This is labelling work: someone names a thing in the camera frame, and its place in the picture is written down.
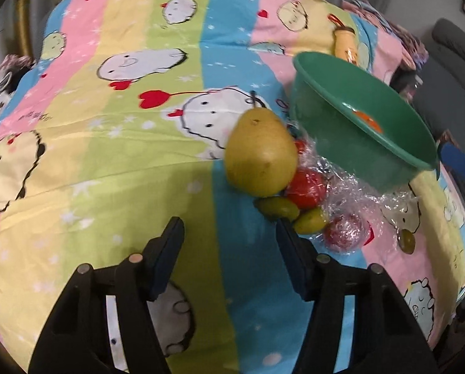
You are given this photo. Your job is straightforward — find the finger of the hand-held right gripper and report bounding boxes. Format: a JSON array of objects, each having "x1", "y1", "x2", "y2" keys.
[{"x1": 436, "y1": 141, "x2": 465, "y2": 182}]

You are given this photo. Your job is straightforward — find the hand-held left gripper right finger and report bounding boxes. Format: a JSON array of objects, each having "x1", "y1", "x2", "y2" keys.
[{"x1": 276, "y1": 217, "x2": 440, "y2": 374}]

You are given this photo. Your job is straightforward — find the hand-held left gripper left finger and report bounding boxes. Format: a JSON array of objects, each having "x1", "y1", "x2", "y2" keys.
[{"x1": 28, "y1": 216, "x2": 186, "y2": 374}]

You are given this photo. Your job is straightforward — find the small green fruit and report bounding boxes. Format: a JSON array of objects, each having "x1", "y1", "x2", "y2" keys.
[
  {"x1": 254, "y1": 197, "x2": 301, "y2": 221},
  {"x1": 292, "y1": 207, "x2": 330, "y2": 235},
  {"x1": 396, "y1": 229, "x2": 417, "y2": 255}
]

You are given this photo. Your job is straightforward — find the clear plastic wrap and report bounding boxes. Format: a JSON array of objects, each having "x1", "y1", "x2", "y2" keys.
[{"x1": 295, "y1": 140, "x2": 424, "y2": 250}]

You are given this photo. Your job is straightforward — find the large yellow pear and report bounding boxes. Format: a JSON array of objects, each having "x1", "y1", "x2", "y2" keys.
[{"x1": 225, "y1": 107, "x2": 298, "y2": 199}]

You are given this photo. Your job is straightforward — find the green plastic basin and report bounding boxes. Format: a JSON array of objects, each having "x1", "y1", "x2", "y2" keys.
[{"x1": 289, "y1": 51, "x2": 445, "y2": 193}]

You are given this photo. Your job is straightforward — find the plastic-wrapped red tomato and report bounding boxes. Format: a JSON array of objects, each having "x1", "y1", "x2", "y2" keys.
[
  {"x1": 324, "y1": 213, "x2": 367, "y2": 251},
  {"x1": 285, "y1": 169, "x2": 328, "y2": 209}
]

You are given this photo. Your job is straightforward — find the grey sofa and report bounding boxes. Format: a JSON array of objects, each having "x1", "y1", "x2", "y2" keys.
[{"x1": 411, "y1": 17, "x2": 465, "y2": 137}]

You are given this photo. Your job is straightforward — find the colourful cartoon printed blanket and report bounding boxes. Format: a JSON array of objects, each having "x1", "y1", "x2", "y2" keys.
[{"x1": 0, "y1": 0, "x2": 465, "y2": 374}]

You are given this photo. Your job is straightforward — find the pink patterned cloth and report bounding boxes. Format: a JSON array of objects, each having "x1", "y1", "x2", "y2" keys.
[{"x1": 341, "y1": 0, "x2": 429, "y2": 71}]

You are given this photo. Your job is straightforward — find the pile of clothes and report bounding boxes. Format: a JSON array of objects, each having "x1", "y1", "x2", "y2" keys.
[{"x1": 0, "y1": 55, "x2": 36, "y2": 121}]

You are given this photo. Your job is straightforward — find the gold pole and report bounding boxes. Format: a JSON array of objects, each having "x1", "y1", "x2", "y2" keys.
[{"x1": 14, "y1": 0, "x2": 34, "y2": 59}]

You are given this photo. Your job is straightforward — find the yellow bottle with red strap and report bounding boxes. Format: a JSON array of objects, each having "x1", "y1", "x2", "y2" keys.
[{"x1": 328, "y1": 13, "x2": 361, "y2": 65}]

